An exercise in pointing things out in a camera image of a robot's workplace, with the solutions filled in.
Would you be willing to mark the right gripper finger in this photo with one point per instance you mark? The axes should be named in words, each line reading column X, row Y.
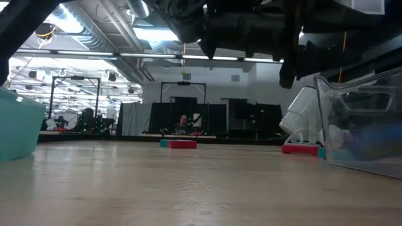
column 290, row 62
column 209, row 47

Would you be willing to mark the red digital clock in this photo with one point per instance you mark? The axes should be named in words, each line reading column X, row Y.
column 300, row 149
column 182, row 144

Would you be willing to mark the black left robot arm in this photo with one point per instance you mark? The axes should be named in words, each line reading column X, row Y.
column 19, row 28

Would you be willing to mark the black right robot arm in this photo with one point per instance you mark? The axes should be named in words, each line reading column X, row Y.
column 180, row 20

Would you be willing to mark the clear plastic bin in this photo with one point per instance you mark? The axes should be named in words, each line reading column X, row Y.
column 326, row 94

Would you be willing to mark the white cylindrical device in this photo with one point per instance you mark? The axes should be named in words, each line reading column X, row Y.
column 300, row 113

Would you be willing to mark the black curtain panels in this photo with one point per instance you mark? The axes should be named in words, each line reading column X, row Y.
column 216, row 113

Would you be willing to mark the long linear light bar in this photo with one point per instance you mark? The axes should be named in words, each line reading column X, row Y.
column 141, row 55

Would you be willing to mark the person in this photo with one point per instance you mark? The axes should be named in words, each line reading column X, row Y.
column 183, row 125

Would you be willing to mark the white round puck device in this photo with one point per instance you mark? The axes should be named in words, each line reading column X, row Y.
column 337, row 136

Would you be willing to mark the grey curtain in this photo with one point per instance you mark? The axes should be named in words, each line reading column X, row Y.
column 133, row 117

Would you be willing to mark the background robot workstation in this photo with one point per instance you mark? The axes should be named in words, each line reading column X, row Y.
column 88, row 120

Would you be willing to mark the background long table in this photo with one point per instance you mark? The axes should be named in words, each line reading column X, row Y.
column 78, row 137

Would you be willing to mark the black round hanging fixture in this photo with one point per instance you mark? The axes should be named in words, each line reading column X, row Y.
column 45, row 30

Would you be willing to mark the teal plastic bin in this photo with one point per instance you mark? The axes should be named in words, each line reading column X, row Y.
column 19, row 125

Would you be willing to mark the grey wall vent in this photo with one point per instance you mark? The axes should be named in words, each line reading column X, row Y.
column 186, row 76
column 235, row 78

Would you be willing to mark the black metal frame rig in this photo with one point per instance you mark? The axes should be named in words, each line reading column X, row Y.
column 75, row 77
column 183, row 83

